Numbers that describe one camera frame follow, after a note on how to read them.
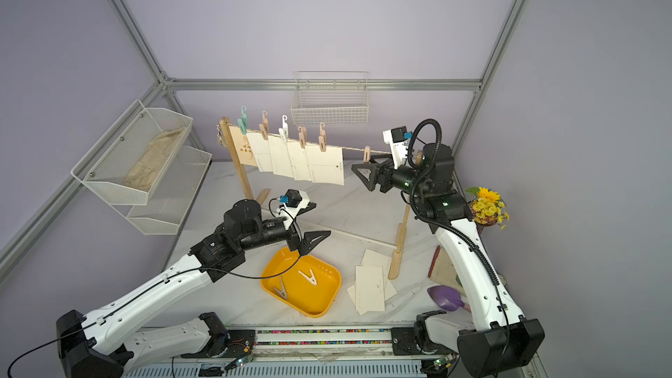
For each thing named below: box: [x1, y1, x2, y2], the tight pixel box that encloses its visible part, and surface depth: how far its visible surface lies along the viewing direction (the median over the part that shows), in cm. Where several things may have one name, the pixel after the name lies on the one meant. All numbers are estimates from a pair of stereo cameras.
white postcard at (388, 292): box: [346, 277, 399, 306], surface depth 85 cm
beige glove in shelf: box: [123, 127, 186, 192], surface depth 80 cm
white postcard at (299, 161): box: [286, 141, 313, 182], surface depth 73 cm
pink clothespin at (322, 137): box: [318, 121, 328, 153], surface depth 66 cm
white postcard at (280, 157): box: [267, 134, 294, 178], surface depth 73 cm
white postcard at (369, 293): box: [355, 266, 385, 312], surface depth 85 cm
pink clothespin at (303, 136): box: [297, 126, 308, 150], surface depth 66 cm
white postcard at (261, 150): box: [245, 133, 273, 173], surface depth 74 cm
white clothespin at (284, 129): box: [278, 114, 289, 145], surface depth 67 cm
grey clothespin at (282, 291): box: [273, 276, 288, 301], surface depth 84 cm
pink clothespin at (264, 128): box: [259, 110, 270, 140], surface depth 68 cm
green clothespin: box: [237, 105, 248, 136], surface depth 68 cm
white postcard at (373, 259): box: [360, 248, 392, 281], surface depth 92 cm
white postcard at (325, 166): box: [304, 145, 345, 186], surface depth 71 cm
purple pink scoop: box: [427, 285, 471, 313], surface depth 83 cm
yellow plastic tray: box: [259, 246, 342, 319], surface depth 85 cm
